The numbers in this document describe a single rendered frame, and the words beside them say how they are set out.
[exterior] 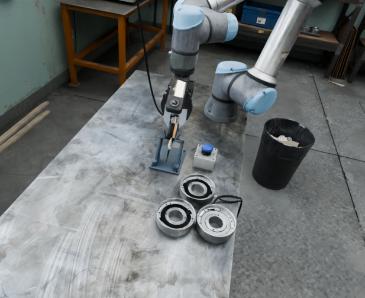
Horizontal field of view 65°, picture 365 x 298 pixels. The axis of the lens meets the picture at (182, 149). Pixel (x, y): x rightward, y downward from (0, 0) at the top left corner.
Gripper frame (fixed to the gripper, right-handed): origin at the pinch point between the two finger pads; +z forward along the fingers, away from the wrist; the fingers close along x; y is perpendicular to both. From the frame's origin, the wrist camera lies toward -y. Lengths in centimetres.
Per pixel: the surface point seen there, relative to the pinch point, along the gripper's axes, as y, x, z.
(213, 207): -21.0, -17.5, 9.1
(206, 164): -3.0, -12.9, 9.4
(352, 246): 48, -111, 92
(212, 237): -30.8, -18.5, 8.7
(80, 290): -50, 7, 12
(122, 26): 163, 83, 25
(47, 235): -40.3, 21.3, 12.1
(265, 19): 330, -42, 37
